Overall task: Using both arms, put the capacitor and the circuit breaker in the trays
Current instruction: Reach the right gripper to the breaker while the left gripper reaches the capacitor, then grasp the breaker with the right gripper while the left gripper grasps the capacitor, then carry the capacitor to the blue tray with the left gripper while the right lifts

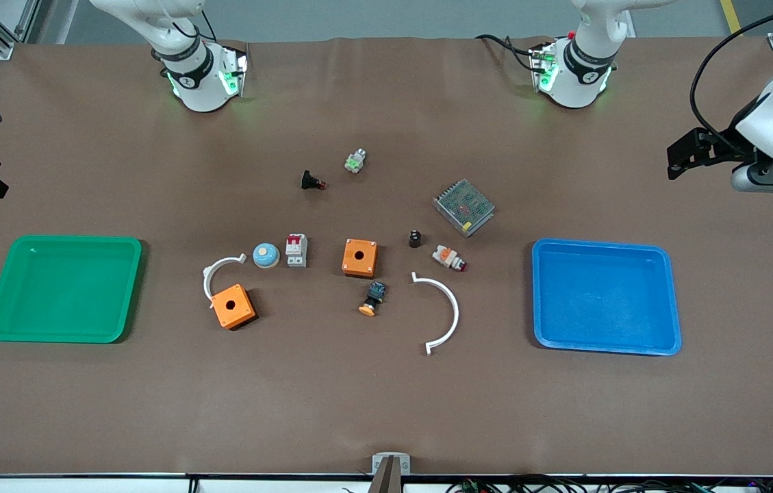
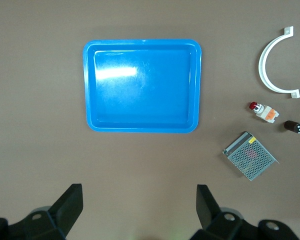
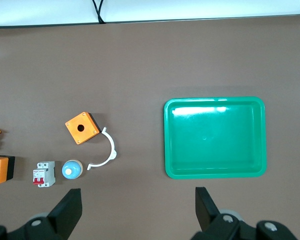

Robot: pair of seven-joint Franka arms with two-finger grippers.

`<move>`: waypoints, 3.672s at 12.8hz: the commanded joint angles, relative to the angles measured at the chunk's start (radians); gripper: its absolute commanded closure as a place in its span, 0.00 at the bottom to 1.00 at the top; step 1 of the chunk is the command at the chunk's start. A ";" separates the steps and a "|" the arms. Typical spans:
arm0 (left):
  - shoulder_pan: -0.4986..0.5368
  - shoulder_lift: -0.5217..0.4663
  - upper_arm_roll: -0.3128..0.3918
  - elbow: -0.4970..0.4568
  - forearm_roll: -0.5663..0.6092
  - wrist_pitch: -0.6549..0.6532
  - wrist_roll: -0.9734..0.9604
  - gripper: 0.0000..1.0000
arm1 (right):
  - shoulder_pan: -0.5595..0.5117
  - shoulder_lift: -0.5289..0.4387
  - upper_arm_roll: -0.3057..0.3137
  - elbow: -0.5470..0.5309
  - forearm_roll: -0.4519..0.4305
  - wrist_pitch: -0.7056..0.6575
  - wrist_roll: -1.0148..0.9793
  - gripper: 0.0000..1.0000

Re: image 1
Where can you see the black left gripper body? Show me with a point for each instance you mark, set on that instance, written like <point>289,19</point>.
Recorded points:
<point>720,146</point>

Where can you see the small black capacitor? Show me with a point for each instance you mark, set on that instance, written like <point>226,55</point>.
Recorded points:
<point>415,239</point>

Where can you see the white red circuit breaker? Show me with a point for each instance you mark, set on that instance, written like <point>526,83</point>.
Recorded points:
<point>296,250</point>

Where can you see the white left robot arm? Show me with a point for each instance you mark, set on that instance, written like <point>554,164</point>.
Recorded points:
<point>581,75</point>

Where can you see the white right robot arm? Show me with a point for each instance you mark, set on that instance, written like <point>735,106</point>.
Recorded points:
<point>198,75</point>

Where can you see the green plastic tray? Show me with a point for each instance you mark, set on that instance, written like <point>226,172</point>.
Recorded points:
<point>63,289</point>

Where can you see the blue plastic tray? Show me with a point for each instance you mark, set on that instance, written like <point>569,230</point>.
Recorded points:
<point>605,296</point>

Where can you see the metal mesh power supply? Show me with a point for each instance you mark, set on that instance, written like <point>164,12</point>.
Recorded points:
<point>463,207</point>

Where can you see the small white curved clamp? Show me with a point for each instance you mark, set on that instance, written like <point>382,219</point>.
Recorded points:
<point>208,277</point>

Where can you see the orange button box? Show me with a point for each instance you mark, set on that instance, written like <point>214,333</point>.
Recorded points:
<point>359,258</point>
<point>234,306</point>

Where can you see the large white curved clamp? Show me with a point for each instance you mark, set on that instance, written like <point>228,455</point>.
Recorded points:
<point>453,311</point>

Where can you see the blue dome button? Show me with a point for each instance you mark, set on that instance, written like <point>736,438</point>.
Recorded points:
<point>266,255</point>

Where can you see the green indicator light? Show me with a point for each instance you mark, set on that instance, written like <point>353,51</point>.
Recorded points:
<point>356,161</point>

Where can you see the orange capped black pushbutton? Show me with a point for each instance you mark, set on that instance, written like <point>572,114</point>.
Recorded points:
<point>374,298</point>

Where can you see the red white pushbutton switch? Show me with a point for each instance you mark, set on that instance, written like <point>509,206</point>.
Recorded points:
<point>448,257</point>

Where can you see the black red small switch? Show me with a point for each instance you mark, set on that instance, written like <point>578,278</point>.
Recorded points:
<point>311,181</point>

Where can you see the grey table edge bracket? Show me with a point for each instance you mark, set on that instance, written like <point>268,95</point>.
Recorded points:
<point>391,464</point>

